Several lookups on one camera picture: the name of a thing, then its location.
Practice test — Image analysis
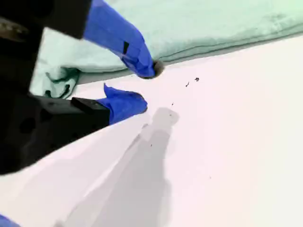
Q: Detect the pale green t-shirt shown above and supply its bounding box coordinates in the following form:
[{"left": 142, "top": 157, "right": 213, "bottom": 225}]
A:
[{"left": 29, "top": 0, "right": 303, "bottom": 100}]

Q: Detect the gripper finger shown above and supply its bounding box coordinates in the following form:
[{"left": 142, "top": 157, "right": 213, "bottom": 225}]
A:
[
  {"left": 45, "top": 0, "right": 165, "bottom": 80},
  {"left": 71, "top": 82, "right": 148, "bottom": 126}
]

